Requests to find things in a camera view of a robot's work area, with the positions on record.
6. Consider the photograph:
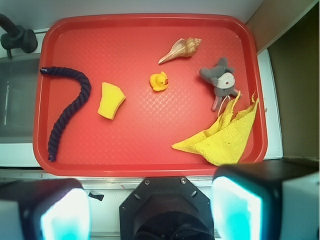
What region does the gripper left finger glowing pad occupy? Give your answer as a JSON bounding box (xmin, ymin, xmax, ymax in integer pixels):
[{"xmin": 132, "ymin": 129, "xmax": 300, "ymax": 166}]
[{"xmin": 0, "ymin": 178, "xmax": 92, "ymax": 240}]

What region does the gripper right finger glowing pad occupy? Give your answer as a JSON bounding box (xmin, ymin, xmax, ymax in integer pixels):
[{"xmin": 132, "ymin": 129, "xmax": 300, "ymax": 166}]
[{"xmin": 210, "ymin": 159, "xmax": 320, "ymax": 240}]

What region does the yellow microfibre cloth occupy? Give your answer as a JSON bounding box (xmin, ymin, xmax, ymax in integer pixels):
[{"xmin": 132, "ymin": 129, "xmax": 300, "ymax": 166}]
[{"xmin": 171, "ymin": 93, "xmax": 260, "ymax": 166}]

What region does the yellow sponge piece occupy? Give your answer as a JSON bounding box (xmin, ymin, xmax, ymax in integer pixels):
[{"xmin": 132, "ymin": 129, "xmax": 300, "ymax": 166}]
[{"xmin": 97, "ymin": 82, "xmax": 126, "ymax": 120}]

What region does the red plastic tray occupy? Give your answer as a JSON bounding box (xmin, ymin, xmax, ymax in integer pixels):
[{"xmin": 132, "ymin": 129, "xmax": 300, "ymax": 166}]
[{"xmin": 33, "ymin": 14, "xmax": 263, "ymax": 177}]

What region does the grey plush mouse toy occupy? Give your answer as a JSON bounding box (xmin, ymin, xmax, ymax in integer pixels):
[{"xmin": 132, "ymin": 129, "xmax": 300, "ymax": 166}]
[{"xmin": 199, "ymin": 57, "xmax": 240, "ymax": 112}]

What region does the stainless steel sink basin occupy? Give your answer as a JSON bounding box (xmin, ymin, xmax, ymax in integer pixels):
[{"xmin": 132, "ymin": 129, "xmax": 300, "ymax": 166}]
[{"xmin": 0, "ymin": 56, "xmax": 40, "ymax": 144}]

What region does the yellow rubber duck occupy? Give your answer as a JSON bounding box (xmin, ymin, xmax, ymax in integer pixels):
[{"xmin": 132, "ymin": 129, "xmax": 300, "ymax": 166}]
[{"xmin": 149, "ymin": 71, "xmax": 169, "ymax": 92}]

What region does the beige spiral seashell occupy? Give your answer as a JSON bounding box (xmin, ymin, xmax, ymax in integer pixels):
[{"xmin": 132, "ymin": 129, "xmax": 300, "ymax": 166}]
[{"xmin": 158, "ymin": 37, "xmax": 202, "ymax": 65}]

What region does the dark blue twisted rope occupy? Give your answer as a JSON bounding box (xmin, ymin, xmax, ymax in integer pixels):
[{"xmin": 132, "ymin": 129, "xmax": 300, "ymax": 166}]
[{"xmin": 39, "ymin": 66, "xmax": 92, "ymax": 163}]

